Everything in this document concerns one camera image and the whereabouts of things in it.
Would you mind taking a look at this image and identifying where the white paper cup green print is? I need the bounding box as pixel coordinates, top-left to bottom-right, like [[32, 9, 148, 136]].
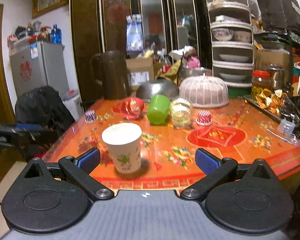
[[101, 122, 142, 174]]

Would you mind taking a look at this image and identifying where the green plastic cup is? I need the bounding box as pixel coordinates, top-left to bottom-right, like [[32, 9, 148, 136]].
[[147, 94, 171, 125]]

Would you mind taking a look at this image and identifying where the black bag on chair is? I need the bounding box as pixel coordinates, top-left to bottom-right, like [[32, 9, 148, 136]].
[[15, 86, 75, 133]]

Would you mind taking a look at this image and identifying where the red polka dot cupcake liner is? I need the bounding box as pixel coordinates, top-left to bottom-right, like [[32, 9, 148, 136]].
[[196, 110, 212, 126]]

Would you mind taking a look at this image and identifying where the purple polka dot cupcake liner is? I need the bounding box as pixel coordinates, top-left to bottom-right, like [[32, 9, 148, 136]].
[[85, 110, 98, 124]]

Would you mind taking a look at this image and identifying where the clear jar yellow label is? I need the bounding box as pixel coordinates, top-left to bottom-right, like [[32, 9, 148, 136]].
[[170, 98, 192, 127]]

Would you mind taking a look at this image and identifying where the silver refrigerator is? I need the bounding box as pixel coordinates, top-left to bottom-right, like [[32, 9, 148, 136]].
[[10, 41, 69, 97]]

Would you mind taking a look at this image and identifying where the white mesh food cover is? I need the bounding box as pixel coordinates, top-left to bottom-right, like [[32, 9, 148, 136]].
[[179, 75, 229, 108]]

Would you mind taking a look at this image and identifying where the tray of dried peels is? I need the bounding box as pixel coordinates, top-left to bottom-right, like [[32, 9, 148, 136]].
[[243, 89, 298, 124]]

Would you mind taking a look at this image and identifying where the stainless steel colander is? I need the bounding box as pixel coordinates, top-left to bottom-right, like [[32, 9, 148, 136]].
[[136, 78, 179, 102]]

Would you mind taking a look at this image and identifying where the red lid pickle jar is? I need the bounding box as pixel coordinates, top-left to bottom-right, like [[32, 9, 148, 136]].
[[251, 70, 271, 100]]

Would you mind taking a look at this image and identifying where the steel basin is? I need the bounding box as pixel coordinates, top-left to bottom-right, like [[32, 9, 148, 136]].
[[177, 67, 212, 84]]

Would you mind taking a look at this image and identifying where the brown plastic pitcher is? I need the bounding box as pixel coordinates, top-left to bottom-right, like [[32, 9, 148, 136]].
[[89, 50, 131, 100]]

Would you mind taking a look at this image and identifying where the olive green cloth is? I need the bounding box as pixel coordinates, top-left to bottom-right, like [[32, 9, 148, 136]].
[[155, 60, 181, 83]]

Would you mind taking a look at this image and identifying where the blue water bottle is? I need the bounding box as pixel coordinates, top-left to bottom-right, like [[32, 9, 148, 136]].
[[51, 24, 62, 44]]

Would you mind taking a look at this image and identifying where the red label soda bottle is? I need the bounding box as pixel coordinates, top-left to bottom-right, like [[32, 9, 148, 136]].
[[162, 55, 172, 74]]

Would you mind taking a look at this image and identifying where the cardboard box with label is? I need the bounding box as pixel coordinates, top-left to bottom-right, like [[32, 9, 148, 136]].
[[126, 58, 154, 92]]

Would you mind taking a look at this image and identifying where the blue floral bowl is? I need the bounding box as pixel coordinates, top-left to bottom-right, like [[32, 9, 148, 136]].
[[212, 28, 234, 41]]

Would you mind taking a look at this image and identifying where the white tiered dish rack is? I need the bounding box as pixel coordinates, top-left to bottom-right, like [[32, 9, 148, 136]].
[[206, 0, 255, 88]]

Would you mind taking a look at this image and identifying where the blue white snack bag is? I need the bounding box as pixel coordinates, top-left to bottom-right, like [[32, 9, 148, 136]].
[[126, 14, 144, 54]]

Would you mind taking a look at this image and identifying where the black covered appliance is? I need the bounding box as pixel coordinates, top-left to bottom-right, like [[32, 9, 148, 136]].
[[257, 0, 300, 37]]

